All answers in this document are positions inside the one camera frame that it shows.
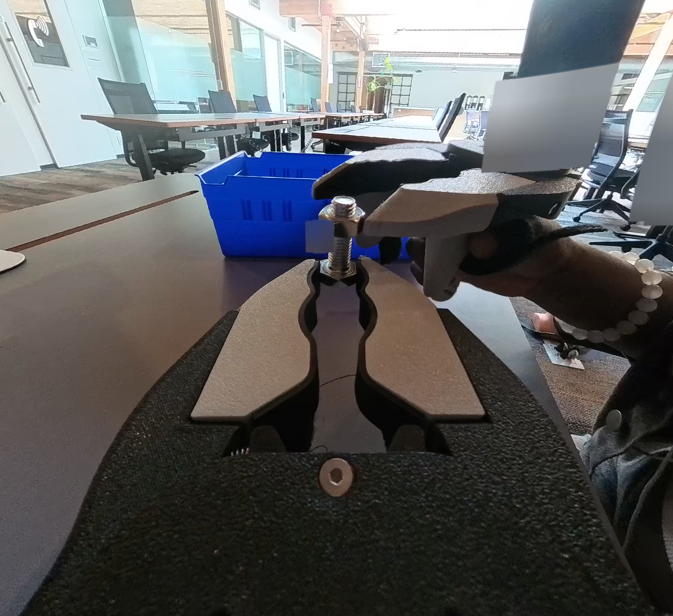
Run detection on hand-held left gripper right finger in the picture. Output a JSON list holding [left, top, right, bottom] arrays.
[[356, 256, 487, 422]]

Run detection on blue plastic bin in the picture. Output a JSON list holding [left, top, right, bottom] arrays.
[[196, 151, 413, 259]]

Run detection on person's dark jacket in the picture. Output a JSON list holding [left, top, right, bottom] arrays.
[[578, 353, 673, 616]]

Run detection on wooden office desk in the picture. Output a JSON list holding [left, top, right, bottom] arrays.
[[81, 111, 327, 180], [311, 116, 443, 154]]

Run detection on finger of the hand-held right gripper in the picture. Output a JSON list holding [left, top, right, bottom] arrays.
[[362, 169, 535, 301], [312, 149, 476, 213]]

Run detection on white bead bracelet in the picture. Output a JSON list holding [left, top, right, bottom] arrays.
[[570, 251, 664, 343]]

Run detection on white door with phone sign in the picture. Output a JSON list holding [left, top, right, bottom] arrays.
[[0, 0, 80, 170]]

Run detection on person's right hand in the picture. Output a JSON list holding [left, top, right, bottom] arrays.
[[407, 217, 647, 335]]

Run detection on person's blue jeans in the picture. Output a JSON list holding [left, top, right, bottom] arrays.
[[581, 432, 653, 533]]

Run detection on steel hex nut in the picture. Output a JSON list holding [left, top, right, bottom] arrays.
[[319, 205, 366, 235]]

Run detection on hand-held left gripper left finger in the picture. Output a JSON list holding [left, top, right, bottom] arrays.
[[190, 259, 320, 423]]

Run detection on green potted plant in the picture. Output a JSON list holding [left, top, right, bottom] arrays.
[[367, 56, 397, 94]]

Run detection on steel hex bolt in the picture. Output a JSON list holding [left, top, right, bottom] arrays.
[[318, 196, 361, 287]]

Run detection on white tag card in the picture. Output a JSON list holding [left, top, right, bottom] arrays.
[[543, 343, 586, 368]]

